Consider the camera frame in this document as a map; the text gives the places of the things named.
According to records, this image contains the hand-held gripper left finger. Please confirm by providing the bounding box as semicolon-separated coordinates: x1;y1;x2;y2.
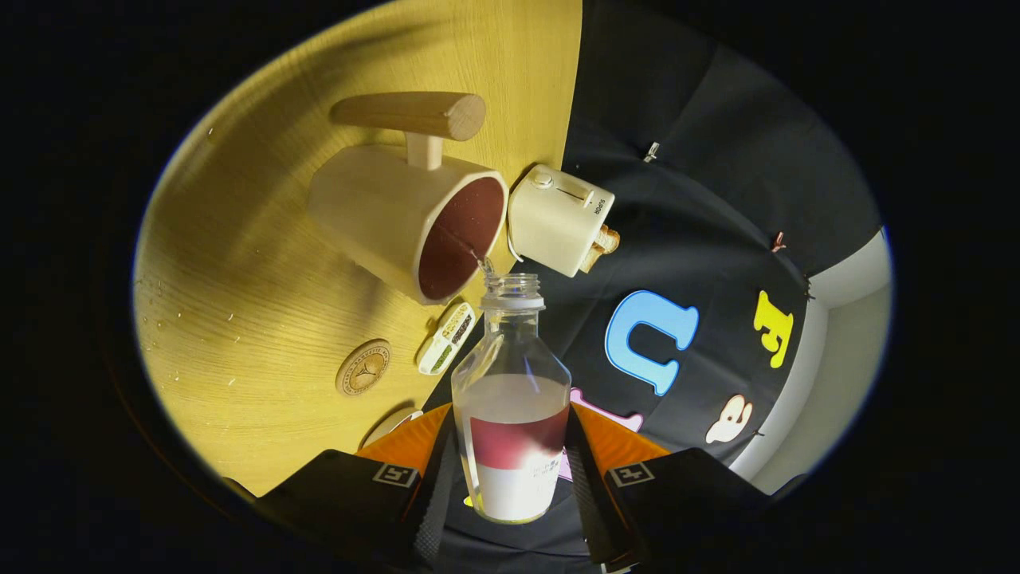
255;403;461;572

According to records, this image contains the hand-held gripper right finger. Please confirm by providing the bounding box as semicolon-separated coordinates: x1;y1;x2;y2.
560;401;772;572

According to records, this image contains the clear juice bottle red label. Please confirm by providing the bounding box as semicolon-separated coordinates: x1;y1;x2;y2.
451;273;573;525

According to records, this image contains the round wooden coaster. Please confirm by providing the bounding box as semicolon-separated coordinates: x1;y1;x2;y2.
335;339;392;397

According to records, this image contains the beige cup wooden handle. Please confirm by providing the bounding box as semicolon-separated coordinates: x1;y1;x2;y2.
308;91;510;306

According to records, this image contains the white divided snack tray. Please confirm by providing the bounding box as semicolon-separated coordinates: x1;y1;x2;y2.
417;301;477;376

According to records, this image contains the cream toaster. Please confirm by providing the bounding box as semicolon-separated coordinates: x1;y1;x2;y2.
508;164;622;278

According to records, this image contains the wooden table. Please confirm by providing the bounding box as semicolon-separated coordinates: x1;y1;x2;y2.
131;0;584;499

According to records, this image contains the black backdrop cloth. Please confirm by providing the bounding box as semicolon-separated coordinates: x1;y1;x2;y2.
422;0;889;574

